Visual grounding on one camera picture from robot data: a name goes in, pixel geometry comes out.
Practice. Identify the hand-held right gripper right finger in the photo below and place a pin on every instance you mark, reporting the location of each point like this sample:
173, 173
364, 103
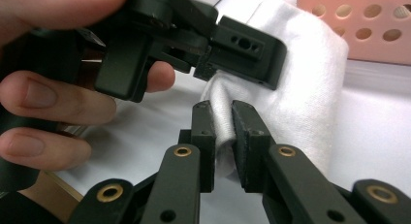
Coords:
300, 185

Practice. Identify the white table cover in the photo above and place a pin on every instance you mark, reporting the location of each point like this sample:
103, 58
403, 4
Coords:
371, 136

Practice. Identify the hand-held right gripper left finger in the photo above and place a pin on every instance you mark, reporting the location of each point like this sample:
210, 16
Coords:
174, 185

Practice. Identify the white sock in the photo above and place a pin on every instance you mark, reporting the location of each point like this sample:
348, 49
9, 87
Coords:
307, 88
223, 120

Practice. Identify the pink plastic basket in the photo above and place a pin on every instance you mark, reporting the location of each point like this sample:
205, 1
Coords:
378, 52

